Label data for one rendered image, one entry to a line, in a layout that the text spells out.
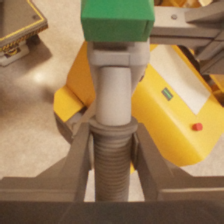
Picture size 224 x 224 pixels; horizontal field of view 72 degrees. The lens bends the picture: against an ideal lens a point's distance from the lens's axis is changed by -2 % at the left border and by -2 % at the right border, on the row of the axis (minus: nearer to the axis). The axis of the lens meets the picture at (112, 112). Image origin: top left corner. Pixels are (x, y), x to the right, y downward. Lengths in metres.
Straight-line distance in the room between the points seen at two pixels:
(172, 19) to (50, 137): 1.38
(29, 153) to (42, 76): 0.69
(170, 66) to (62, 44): 1.20
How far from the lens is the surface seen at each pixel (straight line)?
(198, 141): 0.85
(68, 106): 1.16
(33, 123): 1.51
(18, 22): 1.51
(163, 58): 0.84
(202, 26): 0.20
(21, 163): 1.51
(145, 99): 0.74
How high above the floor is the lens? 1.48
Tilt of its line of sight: 69 degrees down
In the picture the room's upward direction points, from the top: 57 degrees clockwise
